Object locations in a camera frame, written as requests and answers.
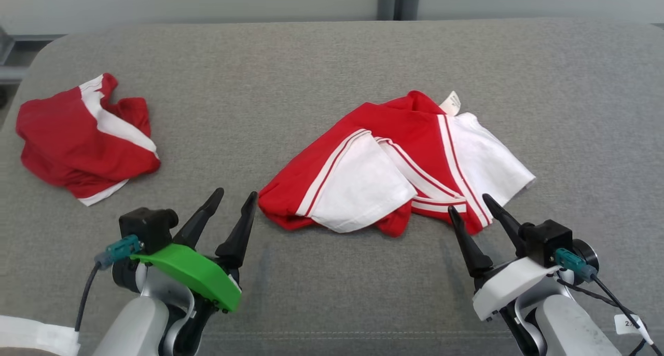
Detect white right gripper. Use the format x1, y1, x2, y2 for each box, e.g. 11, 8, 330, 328
448, 193, 562, 323

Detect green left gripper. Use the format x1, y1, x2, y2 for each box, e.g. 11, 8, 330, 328
130, 187, 259, 315

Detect red white striped t-shirt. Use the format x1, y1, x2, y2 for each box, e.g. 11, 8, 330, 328
258, 90, 536, 238

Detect red shorts with white stripe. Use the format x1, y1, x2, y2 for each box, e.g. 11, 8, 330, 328
16, 73, 161, 207

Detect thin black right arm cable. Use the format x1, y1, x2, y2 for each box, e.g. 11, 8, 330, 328
556, 278, 647, 356

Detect small white cable tag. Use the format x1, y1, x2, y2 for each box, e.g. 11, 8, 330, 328
615, 314, 647, 336

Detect white tape flag on cable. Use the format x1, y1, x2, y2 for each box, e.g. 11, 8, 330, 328
0, 314, 81, 356

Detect grey metal cart frame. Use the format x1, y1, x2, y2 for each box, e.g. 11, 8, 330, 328
0, 26, 68, 85

